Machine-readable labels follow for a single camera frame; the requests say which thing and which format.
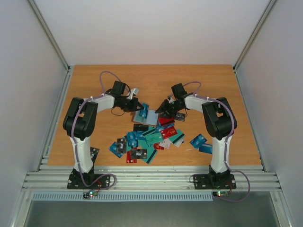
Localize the teal card pile bottom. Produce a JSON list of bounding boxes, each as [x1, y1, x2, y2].
[[140, 128, 185, 149]]

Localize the left controller board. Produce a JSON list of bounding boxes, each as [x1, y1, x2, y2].
[[83, 191, 98, 199]]

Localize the blue card left edge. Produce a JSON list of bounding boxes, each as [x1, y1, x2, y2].
[[109, 142, 123, 158]]

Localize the dark red card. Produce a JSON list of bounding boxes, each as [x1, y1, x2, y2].
[[158, 117, 175, 127]]

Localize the aluminium frame rails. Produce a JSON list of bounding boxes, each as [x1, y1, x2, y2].
[[22, 165, 282, 192]]

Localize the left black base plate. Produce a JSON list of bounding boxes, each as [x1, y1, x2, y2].
[[67, 169, 111, 190]]

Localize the black VIP card far left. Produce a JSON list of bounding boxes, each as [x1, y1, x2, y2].
[[90, 147, 99, 163]]

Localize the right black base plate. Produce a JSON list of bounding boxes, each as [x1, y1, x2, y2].
[[193, 174, 237, 190]]

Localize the black vip card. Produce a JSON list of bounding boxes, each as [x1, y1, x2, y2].
[[90, 147, 99, 163], [130, 148, 148, 159], [116, 138, 127, 154], [174, 112, 187, 122]]

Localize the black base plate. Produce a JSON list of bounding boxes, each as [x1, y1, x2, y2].
[[193, 174, 237, 190], [67, 169, 111, 190]]

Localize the right controller board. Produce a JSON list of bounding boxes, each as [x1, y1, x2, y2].
[[213, 191, 231, 197]]

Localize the black VIP card top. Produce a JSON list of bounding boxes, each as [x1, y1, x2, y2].
[[174, 112, 187, 122]]

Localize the controller board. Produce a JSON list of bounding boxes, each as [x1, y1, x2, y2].
[[213, 191, 231, 197], [83, 191, 98, 199]]

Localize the red gold VIP card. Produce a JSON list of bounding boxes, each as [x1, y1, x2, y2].
[[160, 126, 177, 139]]

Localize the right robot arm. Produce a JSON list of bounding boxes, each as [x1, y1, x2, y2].
[[156, 83, 237, 190]]

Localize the blue VIP chip card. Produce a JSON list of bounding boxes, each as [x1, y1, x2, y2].
[[139, 103, 149, 119]]

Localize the blue card far right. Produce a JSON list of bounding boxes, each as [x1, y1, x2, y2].
[[199, 143, 213, 154]]

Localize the grey slotted cable duct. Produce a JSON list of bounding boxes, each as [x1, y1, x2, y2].
[[32, 192, 213, 202]]

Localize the black plain card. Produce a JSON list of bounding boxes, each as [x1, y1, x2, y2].
[[133, 123, 149, 131]]

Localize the black VIP card bottom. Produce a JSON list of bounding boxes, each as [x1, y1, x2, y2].
[[130, 148, 148, 159]]

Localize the blue card pile centre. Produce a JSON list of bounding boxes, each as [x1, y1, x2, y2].
[[126, 131, 138, 147]]

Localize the blue card right upper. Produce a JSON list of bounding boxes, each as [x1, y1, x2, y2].
[[190, 134, 207, 149]]

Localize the brown leather card holder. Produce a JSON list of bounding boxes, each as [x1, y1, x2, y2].
[[133, 110, 159, 126]]

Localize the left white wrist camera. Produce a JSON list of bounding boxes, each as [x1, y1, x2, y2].
[[127, 87, 139, 99]]

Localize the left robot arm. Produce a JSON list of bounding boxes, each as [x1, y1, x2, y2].
[[63, 81, 143, 188]]

